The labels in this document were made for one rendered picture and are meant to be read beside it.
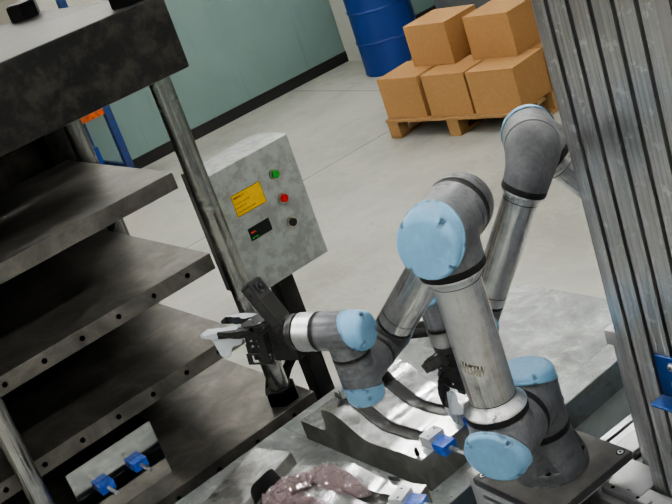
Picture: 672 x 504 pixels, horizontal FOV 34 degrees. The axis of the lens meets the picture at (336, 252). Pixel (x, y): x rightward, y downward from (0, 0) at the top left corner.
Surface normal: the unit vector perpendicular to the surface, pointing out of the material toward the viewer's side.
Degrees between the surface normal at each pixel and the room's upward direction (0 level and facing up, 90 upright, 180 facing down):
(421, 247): 83
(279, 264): 90
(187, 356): 0
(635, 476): 0
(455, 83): 90
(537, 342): 0
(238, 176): 90
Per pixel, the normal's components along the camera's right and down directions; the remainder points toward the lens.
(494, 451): -0.40, 0.59
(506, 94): -0.63, 0.47
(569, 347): -0.31, -0.88
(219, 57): 0.61, 0.11
